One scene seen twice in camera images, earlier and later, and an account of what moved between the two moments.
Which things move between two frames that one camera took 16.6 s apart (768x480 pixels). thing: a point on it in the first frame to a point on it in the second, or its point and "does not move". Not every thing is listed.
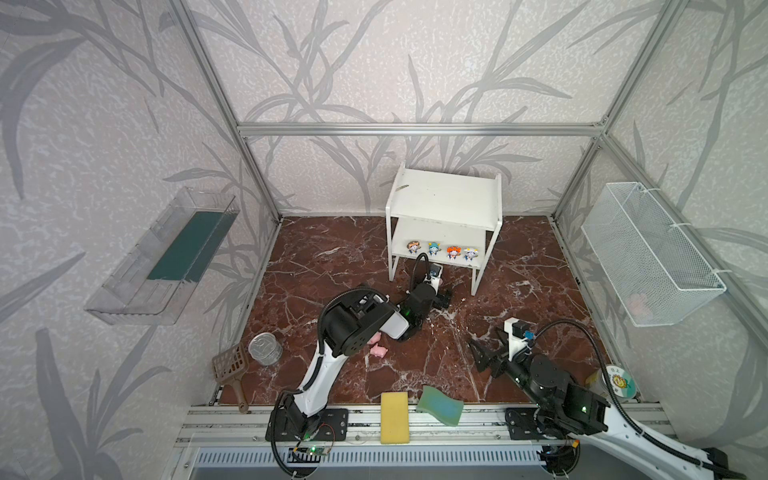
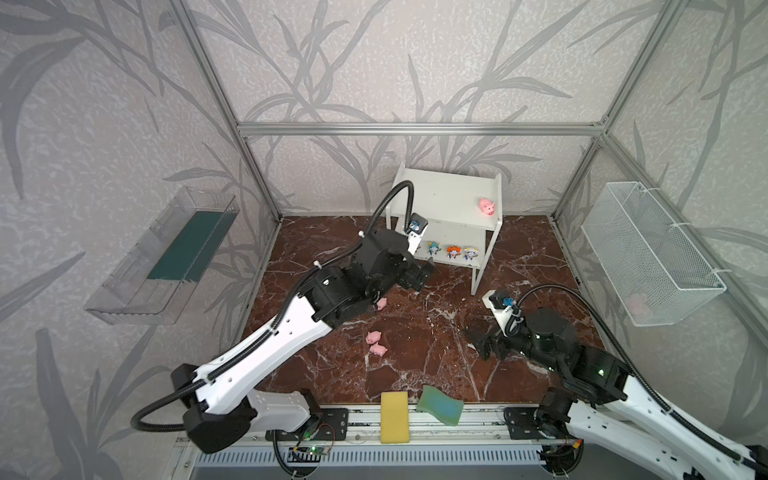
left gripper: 435,297 to 414,274
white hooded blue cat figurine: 470,254 does not move
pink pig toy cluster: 378,351 does not move
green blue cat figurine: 434,248 does not move
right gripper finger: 483,359 to 482,347
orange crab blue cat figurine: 453,252 does not move
